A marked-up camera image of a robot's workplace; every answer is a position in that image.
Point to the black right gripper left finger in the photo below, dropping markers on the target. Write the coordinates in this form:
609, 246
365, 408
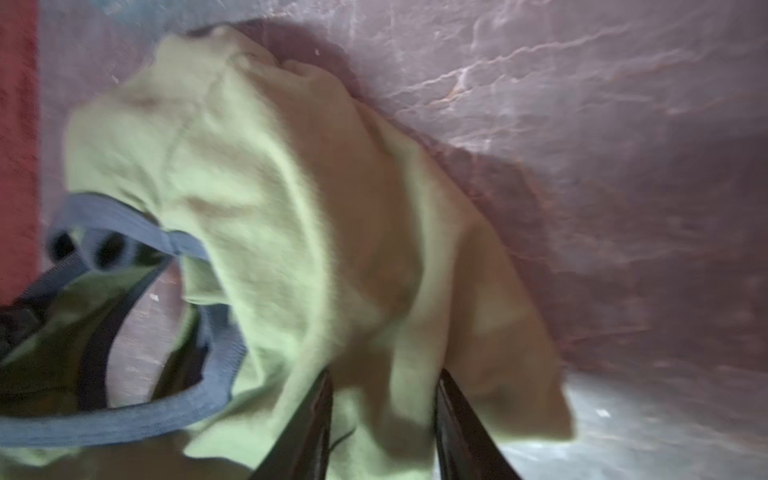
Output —
302, 450

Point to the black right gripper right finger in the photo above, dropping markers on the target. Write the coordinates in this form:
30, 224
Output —
465, 449

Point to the green tank top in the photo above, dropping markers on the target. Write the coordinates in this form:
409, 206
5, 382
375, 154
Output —
234, 225

